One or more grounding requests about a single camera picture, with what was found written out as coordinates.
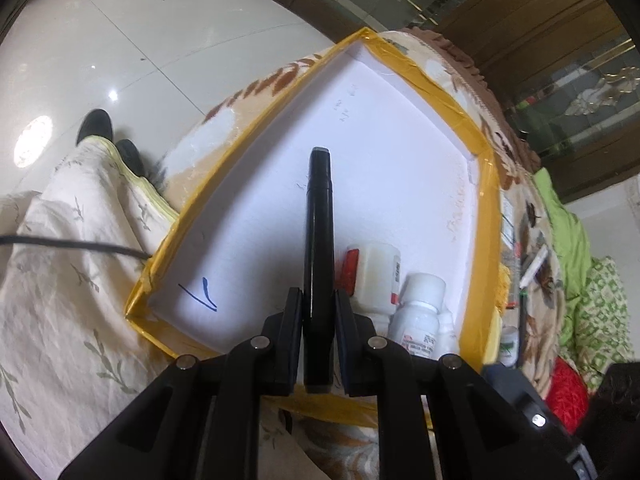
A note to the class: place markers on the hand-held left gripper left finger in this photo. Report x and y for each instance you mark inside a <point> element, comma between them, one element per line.
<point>296,345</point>

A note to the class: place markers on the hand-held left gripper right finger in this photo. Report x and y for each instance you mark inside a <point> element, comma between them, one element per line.
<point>345,350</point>

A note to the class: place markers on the black marker with green end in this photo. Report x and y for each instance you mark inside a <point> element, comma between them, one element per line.
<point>521,325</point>

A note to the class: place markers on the thick black marker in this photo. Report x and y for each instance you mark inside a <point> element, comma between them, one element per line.
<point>319,240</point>

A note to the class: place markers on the white box with yellow tape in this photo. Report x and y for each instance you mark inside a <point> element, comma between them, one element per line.
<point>390,160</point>

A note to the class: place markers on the red cloth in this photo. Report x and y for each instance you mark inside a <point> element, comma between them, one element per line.
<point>567,390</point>

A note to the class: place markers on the white bottle with leaf label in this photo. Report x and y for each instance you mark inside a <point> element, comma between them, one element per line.
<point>417,315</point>

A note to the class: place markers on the white bottle with red label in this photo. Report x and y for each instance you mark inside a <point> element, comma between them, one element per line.
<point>375,270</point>

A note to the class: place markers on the small white dropper bottle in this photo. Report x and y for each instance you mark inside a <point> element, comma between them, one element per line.
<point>446,332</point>

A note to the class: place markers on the green patterned quilt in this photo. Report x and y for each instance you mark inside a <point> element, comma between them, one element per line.
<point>607,300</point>

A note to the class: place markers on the plain green blanket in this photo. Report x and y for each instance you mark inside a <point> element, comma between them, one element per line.
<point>565,230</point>

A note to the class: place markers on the person's floral white clothing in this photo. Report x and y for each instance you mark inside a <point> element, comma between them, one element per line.
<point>75,285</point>

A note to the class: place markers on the person's black shoe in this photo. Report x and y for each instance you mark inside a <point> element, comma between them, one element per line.
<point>131,157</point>
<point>95,125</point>

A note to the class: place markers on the wooden door with glass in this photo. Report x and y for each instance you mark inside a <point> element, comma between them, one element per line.
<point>525,20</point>

